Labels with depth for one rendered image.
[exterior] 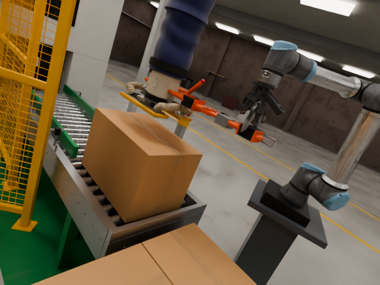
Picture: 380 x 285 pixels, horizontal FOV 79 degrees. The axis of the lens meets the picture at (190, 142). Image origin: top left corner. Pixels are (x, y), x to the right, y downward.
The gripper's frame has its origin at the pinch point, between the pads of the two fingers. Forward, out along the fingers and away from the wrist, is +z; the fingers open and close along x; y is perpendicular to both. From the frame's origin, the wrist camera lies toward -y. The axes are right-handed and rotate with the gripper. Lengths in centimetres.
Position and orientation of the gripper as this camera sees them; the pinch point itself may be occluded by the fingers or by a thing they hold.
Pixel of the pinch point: (249, 131)
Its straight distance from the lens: 101.5
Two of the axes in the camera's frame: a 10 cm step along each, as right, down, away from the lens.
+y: -6.7, -4.6, 5.8
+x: -6.5, -0.2, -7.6
